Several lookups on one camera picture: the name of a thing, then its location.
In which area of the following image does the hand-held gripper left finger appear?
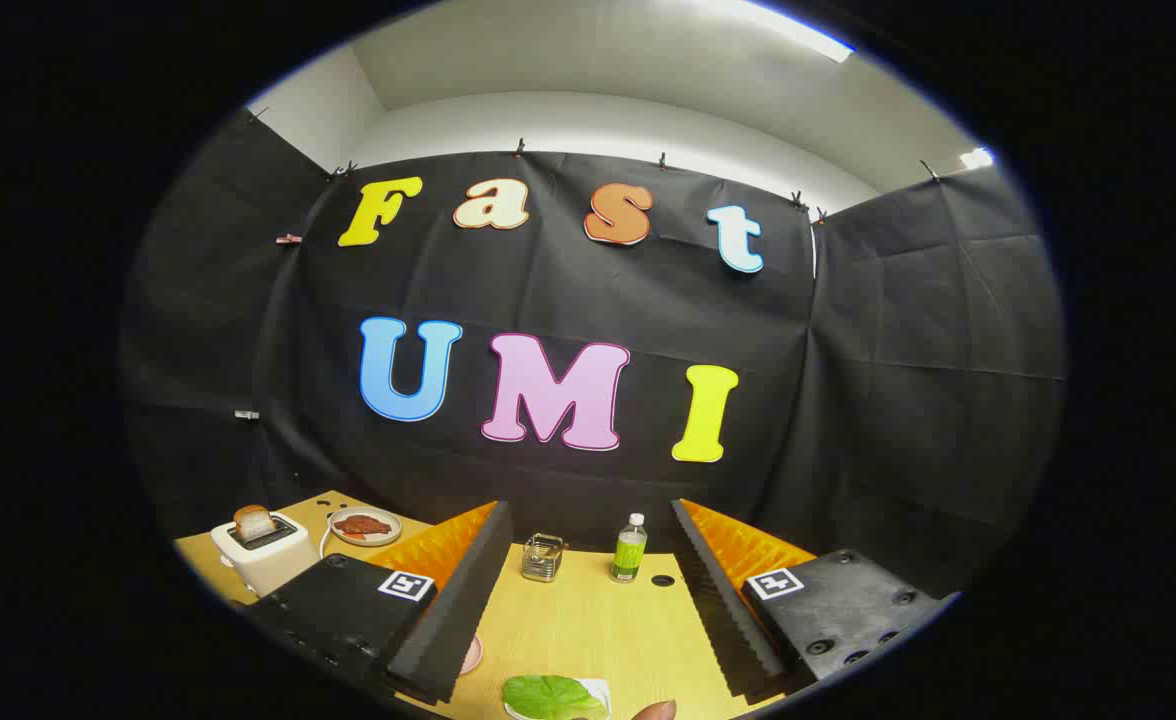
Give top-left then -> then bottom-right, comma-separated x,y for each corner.
243,500 -> 514,706

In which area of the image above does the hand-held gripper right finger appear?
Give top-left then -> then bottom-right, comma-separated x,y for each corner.
670,498 -> 961,701

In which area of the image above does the green lettuce leaf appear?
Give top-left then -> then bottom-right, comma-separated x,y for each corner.
502,675 -> 609,720

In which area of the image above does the toasted bread slice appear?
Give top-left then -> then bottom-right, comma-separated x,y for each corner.
233,505 -> 277,544

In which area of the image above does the green drink bottle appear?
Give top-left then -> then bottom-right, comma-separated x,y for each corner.
610,513 -> 648,584

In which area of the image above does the beige round plate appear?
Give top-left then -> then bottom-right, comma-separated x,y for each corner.
329,507 -> 403,547

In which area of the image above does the white square plate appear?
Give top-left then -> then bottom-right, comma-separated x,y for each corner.
504,678 -> 613,720

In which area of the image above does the white toaster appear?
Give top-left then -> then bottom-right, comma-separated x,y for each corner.
211,512 -> 311,598

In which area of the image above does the black backdrop cloth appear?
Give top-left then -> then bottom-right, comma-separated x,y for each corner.
118,105 -> 1067,601

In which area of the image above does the metal wire basket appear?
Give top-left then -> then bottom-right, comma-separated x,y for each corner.
521,533 -> 567,583

